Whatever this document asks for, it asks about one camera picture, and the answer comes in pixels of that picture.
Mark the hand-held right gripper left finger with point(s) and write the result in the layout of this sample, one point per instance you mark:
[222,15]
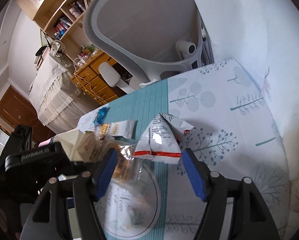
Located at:
[107,172]

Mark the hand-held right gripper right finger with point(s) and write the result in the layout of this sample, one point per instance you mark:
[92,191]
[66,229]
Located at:
[193,175]

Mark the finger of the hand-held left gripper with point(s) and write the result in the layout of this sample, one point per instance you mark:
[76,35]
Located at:
[60,155]
[23,140]

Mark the white plastic tray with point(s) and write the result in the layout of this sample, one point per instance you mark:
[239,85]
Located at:
[69,142]

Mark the clear cookie bag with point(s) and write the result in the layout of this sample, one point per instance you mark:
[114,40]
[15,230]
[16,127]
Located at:
[129,160]

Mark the white yellow print packet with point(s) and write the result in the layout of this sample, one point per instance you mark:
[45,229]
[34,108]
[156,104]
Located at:
[122,128]

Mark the red and white snack packet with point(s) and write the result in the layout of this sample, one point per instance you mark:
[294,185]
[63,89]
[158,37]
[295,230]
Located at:
[162,140]

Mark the small blue packet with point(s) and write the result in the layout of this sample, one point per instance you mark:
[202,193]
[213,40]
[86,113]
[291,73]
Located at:
[102,115]

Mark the brown wooden door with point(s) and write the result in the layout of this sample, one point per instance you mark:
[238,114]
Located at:
[17,110]

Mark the lace cloth covered piano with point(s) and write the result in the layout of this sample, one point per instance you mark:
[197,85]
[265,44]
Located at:
[52,90]

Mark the teal and white printed tablecloth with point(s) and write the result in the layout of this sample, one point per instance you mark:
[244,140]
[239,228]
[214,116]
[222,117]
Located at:
[214,105]

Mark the wooden desk with drawers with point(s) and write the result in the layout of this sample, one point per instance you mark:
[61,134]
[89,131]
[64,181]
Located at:
[89,80]

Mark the stack of books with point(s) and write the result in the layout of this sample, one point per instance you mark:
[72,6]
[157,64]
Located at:
[38,60]

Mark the black hat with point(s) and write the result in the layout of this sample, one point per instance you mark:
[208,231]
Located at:
[40,50]

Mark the white power strip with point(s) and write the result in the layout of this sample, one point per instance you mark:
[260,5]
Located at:
[80,61]

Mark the patterned fabric bag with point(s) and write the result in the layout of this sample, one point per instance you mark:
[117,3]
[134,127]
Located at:
[57,47]

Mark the row of books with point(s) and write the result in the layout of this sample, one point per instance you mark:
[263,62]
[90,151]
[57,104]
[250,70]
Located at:
[64,25]

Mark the wooden bookshelf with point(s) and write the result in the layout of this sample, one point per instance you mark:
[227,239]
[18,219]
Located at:
[52,7]

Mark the grey office chair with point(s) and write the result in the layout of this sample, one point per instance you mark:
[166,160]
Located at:
[139,17]

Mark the white leaf print curtain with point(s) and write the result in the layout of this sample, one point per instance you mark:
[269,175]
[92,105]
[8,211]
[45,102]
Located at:
[252,17]

